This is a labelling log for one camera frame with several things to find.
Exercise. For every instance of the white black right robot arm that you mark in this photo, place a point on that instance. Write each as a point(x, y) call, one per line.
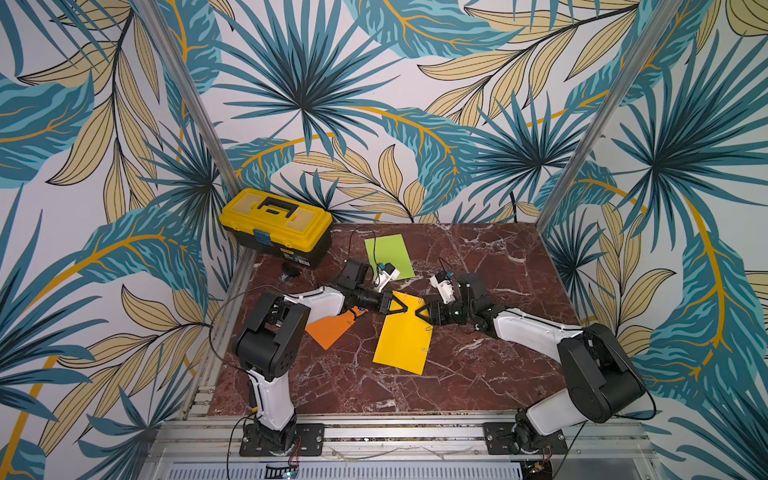
point(600, 378)

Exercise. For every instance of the yellow paper sheet stack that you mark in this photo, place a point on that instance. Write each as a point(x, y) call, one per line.
point(404, 341)

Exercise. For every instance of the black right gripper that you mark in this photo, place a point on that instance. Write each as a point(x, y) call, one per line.
point(438, 311)

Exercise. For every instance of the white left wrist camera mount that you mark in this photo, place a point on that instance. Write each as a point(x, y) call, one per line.
point(385, 274)

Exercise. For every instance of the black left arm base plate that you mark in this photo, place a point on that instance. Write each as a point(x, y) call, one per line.
point(304, 439)

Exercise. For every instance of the green paper sheet stack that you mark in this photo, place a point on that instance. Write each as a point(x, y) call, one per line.
point(390, 249)

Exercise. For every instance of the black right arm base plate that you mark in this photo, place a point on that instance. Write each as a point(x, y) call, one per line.
point(518, 438)

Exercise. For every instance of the yellow black toolbox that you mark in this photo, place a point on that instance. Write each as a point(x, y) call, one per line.
point(285, 228)

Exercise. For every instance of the aluminium corner post right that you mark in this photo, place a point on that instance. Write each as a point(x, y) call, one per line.
point(647, 41)

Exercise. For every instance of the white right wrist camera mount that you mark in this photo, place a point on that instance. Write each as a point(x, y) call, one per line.
point(442, 282)

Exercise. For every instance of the aluminium front rail frame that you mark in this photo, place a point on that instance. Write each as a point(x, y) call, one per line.
point(400, 446)

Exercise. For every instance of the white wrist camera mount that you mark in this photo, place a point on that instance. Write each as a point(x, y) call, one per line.
point(385, 274)
point(442, 282)

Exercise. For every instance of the aluminium corner post left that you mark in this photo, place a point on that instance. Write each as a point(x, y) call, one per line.
point(160, 33)

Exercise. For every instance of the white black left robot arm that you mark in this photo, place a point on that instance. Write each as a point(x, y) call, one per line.
point(269, 343)

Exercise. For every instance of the aluminium corner post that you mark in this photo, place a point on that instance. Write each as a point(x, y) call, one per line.
point(647, 41)
point(160, 33)

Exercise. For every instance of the orange paper sheet stack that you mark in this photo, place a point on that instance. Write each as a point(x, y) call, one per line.
point(327, 331)

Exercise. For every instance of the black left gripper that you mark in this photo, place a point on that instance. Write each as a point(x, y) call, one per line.
point(385, 303)

